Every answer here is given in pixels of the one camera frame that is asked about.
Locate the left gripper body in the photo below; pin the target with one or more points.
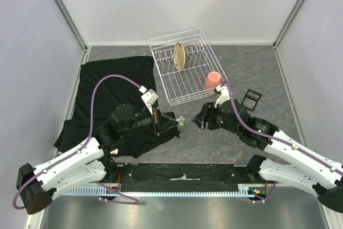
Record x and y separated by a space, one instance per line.
156 119

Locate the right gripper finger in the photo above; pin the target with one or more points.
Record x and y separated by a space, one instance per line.
202 114
200 123

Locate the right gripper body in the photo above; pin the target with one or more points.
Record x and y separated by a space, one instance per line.
213 112

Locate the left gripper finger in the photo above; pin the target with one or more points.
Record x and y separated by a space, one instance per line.
167 126
167 115

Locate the silver flower brooch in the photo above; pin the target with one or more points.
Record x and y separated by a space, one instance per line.
180 121

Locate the black garment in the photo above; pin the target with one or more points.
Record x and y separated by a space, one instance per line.
110 94

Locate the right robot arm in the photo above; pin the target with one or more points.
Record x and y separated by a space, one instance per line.
307 171

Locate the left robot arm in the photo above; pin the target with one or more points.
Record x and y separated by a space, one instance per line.
126 133

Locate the pink cup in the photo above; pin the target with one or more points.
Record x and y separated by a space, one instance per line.
212 80

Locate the tan plate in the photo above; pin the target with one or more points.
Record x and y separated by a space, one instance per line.
179 56

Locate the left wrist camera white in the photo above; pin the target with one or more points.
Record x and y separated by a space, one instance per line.
149 97

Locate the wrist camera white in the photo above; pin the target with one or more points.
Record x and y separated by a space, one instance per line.
223 92
149 97

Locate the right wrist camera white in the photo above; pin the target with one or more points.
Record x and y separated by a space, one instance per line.
223 92

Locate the black square frame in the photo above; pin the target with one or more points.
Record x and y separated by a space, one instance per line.
251 99

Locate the white wire dish rack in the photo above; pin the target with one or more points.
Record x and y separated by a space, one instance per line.
188 84

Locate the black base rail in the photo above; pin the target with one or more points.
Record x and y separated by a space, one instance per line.
181 177

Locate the grey cable duct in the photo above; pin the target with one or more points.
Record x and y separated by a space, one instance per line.
94 190

